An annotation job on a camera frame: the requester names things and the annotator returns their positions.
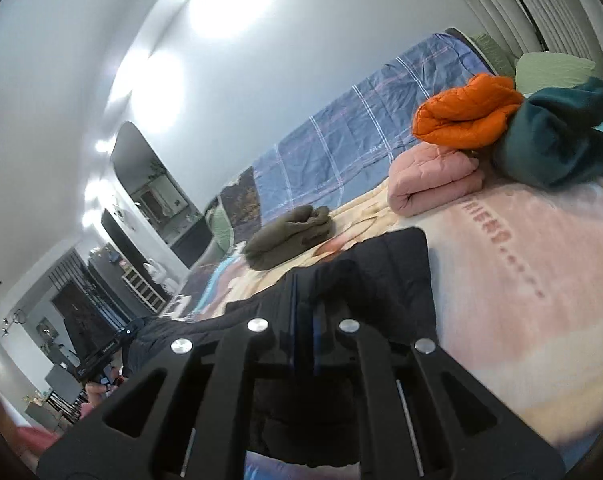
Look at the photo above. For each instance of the green cushion at bedside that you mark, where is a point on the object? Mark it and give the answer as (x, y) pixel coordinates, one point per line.
(221, 228)

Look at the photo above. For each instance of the dark deer pattern blanket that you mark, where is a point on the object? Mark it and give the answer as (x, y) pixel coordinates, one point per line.
(241, 202)

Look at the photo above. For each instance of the pink folded jacket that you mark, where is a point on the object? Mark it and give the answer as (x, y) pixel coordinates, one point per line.
(427, 176)

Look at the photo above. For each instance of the black puffer jacket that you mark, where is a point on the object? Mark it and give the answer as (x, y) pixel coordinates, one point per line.
(310, 419)

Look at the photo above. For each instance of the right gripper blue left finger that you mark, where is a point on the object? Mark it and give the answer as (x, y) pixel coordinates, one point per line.
(292, 323)

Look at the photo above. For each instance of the dark teal folded garment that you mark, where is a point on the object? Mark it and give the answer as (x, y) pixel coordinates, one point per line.
(553, 141)

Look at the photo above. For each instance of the orange folded jacket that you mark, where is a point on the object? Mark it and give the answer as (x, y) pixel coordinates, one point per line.
(469, 117)

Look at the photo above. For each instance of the black television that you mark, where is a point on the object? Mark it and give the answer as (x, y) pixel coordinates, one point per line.
(124, 244)

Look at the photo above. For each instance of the brown folded fleece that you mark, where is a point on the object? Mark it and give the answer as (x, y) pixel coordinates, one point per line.
(288, 236)

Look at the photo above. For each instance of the blue plaid quilt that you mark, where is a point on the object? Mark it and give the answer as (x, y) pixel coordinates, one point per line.
(345, 149)

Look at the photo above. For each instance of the pink cartoon blanket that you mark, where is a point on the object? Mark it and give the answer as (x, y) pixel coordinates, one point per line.
(517, 279)

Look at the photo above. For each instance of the light green pillow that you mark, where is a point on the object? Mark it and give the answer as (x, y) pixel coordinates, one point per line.
(538, 70)

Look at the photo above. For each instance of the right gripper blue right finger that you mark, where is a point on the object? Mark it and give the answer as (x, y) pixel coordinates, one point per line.
(322, 337)

